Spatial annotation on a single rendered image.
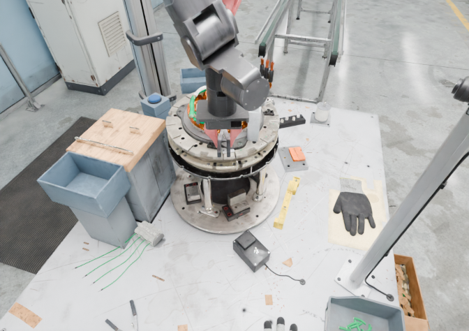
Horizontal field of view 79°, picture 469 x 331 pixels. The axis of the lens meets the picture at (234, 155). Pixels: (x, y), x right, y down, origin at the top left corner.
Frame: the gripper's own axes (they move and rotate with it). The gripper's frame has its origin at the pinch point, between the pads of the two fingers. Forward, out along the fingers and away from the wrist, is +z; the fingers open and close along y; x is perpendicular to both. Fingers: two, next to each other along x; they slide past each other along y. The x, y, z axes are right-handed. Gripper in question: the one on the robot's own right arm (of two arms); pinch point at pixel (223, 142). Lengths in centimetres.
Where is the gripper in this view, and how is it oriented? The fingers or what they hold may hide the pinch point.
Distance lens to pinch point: 62.2
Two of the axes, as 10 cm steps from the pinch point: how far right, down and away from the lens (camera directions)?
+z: 0.0, 7.1, 7.0
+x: -0.3, -7.0, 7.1
